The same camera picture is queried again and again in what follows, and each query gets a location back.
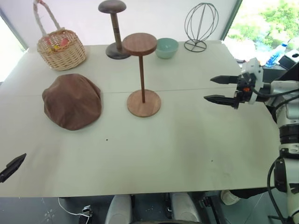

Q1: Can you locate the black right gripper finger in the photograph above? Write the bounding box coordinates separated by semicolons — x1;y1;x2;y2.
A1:
203;94;236;109
210;75;239;85

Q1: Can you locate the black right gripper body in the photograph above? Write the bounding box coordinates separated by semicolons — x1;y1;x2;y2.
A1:
233;74;256;110

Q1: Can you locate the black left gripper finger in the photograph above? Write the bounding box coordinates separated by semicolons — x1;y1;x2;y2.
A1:
0;153;27;183

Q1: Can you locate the brown cap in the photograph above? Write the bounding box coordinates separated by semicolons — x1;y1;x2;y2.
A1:
42;73;104;132

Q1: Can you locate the light wooden disc hat stand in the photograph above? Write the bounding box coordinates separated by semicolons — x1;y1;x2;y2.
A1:
122;33;162;118

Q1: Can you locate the dark wooden mushroom hat stand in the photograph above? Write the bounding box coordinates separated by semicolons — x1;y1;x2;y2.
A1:
98;0;132;60

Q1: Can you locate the blue labelled water bottle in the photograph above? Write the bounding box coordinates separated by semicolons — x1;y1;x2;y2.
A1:
265;42;289;68

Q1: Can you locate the small black box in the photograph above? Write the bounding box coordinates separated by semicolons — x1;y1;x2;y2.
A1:
278;56;296;70

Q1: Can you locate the white object with dark hole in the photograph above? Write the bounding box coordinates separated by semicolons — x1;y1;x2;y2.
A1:
286;50;299;62

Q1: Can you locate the pale green ceramic bowl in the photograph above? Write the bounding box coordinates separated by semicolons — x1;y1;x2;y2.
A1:
155;38;179;59

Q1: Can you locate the black floor device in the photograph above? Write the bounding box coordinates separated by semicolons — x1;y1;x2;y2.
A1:
78;205;92;224

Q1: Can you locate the white shoe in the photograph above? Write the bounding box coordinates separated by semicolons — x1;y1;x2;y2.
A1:
220;189;241;206

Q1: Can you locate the grey rounded shape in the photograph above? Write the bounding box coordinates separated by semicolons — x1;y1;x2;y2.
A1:
104;194;132;224
171;193;199;224

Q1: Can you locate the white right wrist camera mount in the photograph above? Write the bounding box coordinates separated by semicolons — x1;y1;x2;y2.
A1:
241;58;271;105

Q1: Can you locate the black wire head form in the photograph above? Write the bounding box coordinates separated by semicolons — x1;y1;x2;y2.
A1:
184;2;220;53

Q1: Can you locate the dark window frame post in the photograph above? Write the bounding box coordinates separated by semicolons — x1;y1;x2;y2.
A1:
0;8;28;52
221;0;244;41

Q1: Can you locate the white floor cable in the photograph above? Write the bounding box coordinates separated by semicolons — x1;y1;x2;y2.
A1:
57;197;91;218

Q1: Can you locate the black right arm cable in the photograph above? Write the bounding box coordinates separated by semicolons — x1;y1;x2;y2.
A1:
251;85;299;224

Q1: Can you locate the woven wicker basket with handle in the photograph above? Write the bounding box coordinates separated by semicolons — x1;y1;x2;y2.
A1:
32;0;87;71

